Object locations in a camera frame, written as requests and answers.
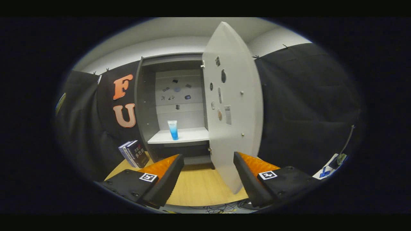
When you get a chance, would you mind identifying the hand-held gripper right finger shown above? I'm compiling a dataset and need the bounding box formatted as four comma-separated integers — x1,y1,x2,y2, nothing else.
234,152,321,208

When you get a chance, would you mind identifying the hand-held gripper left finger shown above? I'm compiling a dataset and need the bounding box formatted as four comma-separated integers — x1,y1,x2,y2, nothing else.
100,154,185,207

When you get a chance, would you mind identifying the blue gradient tube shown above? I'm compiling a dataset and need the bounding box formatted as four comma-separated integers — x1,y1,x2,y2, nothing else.
167,120,179,141

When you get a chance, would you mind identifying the white cabinet door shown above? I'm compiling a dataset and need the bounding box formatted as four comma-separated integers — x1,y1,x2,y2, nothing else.
202,21,264,194

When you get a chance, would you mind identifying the dark blue book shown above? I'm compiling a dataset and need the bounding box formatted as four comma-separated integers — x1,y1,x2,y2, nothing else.
126,140,150,168
118,142,135,168

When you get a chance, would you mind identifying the white side table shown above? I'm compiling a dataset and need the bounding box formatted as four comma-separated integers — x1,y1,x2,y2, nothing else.
313,153,347,179

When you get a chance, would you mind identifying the grey cabinet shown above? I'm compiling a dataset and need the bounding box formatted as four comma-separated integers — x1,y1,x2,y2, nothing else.
134,53,215,170

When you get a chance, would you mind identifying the black backdrop cloth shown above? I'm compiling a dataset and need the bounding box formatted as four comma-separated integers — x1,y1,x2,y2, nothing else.
55,43,365,182

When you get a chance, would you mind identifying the tangle of black cables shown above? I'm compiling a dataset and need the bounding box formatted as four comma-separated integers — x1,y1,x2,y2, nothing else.
193,201,249,214

